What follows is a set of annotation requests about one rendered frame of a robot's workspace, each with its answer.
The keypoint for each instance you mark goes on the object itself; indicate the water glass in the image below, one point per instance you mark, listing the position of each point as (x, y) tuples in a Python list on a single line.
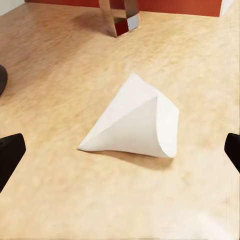
[(121, 17)]

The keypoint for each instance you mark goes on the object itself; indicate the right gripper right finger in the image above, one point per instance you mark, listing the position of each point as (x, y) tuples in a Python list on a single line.
[(232, 149)]

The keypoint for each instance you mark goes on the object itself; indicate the countertop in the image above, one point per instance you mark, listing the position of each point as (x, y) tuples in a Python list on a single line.
[(64, 68)]

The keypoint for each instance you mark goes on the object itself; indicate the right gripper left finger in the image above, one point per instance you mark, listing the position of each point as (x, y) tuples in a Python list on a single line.
[(12, 149)]

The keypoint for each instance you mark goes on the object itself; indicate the paper coffee filter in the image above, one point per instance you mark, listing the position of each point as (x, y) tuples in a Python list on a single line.
[(140, 119)]

